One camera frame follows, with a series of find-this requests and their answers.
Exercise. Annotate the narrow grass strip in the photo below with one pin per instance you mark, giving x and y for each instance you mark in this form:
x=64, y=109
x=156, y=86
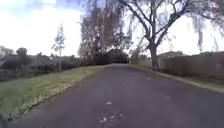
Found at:
x=206, y=85

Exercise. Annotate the large bare tree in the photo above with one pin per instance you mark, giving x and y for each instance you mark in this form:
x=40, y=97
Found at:
x=153, y=56

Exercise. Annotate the dark hedge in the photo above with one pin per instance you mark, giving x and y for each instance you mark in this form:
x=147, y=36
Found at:
x=111, y=57

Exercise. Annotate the brown wooden fence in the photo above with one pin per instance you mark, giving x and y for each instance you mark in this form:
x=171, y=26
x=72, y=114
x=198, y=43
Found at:
x=200, y=65

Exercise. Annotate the grey asphalt path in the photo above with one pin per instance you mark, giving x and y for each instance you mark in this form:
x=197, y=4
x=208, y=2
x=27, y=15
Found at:
x=133, y=96

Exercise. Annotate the bare drooping tree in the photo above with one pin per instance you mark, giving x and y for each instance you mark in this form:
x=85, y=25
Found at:
x=100, y=33

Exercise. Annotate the small slender tree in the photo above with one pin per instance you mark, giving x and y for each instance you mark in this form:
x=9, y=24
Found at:
x=60, y=40

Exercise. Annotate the row of bushes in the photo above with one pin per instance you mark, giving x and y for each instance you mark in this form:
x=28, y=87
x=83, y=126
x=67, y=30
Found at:
x=40, y=67

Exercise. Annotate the wide grass verge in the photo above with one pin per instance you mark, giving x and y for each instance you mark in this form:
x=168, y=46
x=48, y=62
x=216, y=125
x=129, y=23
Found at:
x=33, y=88

